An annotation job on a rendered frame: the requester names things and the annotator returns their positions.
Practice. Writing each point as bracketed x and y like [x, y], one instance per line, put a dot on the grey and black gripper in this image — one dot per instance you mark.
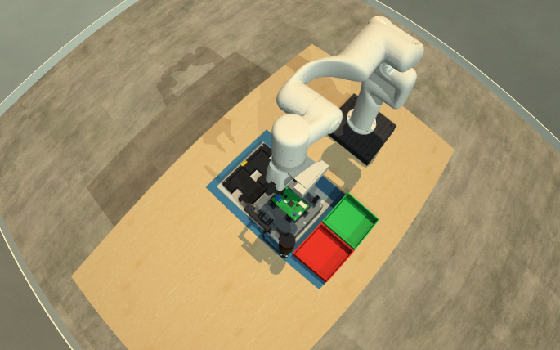
[278, 180]

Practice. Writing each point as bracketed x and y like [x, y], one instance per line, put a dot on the green bin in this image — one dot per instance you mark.
[350, 220]

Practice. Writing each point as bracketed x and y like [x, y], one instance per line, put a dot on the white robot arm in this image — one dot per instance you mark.
[310, 117]

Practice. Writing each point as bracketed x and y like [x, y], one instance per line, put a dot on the green circuit board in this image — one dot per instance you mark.
[290, 203]

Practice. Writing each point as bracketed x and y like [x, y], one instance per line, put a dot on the red bin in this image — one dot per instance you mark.
[324, 251]

